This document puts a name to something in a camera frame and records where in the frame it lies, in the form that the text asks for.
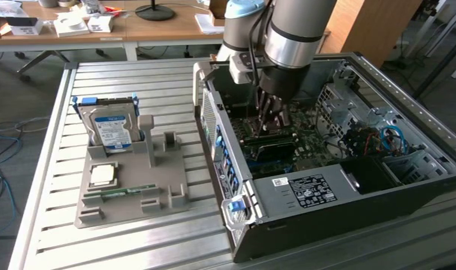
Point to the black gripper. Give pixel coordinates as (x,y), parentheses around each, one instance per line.
(283,83)

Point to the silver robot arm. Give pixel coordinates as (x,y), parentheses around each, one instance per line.
(298,33)

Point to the metal CPU socket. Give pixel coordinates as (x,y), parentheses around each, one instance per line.
(251,128)

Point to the green motherboard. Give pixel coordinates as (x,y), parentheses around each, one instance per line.
(312,135)

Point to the white paper stack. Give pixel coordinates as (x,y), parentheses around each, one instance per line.
(205,25)

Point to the blue expansion slot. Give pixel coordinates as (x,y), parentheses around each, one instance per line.
(268,163)

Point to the wooden cabinet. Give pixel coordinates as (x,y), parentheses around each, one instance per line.
(376,28)

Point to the wooden desk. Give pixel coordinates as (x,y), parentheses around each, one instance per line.
(156,28)

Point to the grey power supply unit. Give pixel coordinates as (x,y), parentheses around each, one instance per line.
(279,197)

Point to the black round lamp base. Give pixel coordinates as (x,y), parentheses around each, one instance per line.
(154,12)

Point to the blue case latch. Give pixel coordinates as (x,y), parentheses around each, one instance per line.
(236,205)

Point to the metal disk bay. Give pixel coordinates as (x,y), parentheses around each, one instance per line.
(418,168)

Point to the small white labelled box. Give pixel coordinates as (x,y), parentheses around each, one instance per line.
(98,24)

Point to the black open PC case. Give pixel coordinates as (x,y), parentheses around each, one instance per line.
(399,213)

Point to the silver CPU chip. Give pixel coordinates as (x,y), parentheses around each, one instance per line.
(101,174)

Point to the grey plastic parts rack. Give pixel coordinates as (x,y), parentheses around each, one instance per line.
(136,205)

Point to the green RAM stick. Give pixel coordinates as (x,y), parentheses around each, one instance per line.
(117,191)

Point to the white box with tape roll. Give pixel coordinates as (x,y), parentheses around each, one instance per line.
(70,25)

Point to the black and white box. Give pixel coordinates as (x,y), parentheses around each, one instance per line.
(23,26)

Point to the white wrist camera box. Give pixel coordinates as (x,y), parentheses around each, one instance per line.
(241,69)

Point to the hard disk with blue bracket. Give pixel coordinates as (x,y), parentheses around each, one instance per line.
(110,129)

